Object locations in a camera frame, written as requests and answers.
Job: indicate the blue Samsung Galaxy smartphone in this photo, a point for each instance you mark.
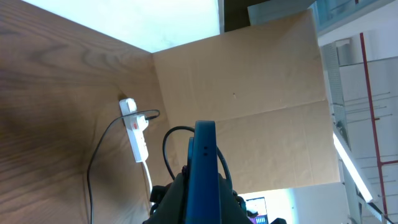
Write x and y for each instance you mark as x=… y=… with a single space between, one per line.
x=202 y=174

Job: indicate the white power strip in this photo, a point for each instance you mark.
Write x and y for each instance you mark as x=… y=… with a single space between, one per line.
x=136 y=138

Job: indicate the computer monitor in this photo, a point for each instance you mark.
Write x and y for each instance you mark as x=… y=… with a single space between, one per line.
x=255 y=209

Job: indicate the red pipe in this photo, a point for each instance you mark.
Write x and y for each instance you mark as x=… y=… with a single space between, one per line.
x=380 y=163

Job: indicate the ceiling light strip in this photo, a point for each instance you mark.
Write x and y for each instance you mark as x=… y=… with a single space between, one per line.
x=355 y=173

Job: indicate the white USB charger plug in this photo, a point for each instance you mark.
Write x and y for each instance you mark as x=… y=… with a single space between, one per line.
x=139 y=122

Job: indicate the brown cardboard panel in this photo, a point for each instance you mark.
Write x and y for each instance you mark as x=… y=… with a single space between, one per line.
x=264 y=88

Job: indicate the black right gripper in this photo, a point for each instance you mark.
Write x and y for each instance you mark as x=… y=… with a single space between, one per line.
x=179 y=202

